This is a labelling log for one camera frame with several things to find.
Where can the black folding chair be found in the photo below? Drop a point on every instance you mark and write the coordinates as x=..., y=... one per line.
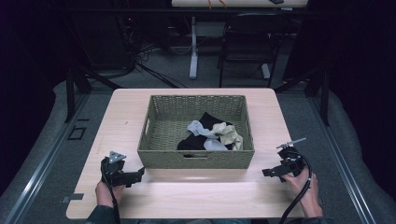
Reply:
x=249, y=34

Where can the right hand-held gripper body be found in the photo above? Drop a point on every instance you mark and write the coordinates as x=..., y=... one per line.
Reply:
x=292, y=161

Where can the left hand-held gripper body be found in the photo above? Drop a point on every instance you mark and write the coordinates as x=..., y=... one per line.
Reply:
x=115, y=174

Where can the green woven basket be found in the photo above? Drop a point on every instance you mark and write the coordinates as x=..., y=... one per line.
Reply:
x=155, y=137

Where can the light wooden desk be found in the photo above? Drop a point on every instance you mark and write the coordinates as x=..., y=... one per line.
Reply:
x=243, y=3

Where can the black metal stand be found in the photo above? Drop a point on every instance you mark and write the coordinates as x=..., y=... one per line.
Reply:
x=325, y=93
x=70, y=93

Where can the aluminium floor rail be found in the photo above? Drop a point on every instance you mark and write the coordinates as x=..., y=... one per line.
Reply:
x=342, y=161
x=46, y=158

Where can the person's right hand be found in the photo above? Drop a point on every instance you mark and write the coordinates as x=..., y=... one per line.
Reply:
x=303, y=188

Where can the cream sock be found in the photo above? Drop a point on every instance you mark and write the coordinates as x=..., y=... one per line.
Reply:
x=229, y=133

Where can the light blue sock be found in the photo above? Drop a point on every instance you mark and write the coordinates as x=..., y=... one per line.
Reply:
x=199, y=128

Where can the pile of socks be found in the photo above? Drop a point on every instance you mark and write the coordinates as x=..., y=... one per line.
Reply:
x=193, y=142

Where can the small black device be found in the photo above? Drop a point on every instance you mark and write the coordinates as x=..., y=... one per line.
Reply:
x=276, y=1

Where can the person's left hand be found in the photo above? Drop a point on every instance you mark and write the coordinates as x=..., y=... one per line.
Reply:
x=104, y=193

